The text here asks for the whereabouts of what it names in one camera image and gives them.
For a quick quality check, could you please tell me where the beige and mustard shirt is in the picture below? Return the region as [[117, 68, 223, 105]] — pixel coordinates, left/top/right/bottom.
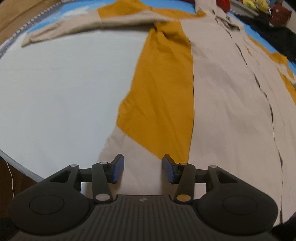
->
[[21, 0, 296, 227]]

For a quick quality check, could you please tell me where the black clothing pile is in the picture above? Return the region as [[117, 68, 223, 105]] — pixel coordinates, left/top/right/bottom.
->
[[234, 14, 295, 65]]

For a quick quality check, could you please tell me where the blue and white bed sheet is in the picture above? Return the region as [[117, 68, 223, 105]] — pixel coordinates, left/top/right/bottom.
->
[[0, 0, 296, 183]]

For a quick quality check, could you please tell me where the red folded sweater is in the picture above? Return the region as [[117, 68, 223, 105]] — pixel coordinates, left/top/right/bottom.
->
[[216, 0, 231, 13]]

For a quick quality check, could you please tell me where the yellow plush toy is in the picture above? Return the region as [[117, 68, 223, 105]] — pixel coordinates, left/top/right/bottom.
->
[[241, 0, 269, 13]]

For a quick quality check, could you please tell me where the dark red garment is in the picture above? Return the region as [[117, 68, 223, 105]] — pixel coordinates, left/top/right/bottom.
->
[[270, 3, 292, 26]]

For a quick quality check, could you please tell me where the white cable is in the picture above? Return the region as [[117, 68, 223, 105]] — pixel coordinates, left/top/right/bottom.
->
[[5, 159, 15, 200]]

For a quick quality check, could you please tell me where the wooden bed frame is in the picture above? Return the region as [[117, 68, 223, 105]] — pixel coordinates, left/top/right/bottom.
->
[[0, 0, 59, 44]]

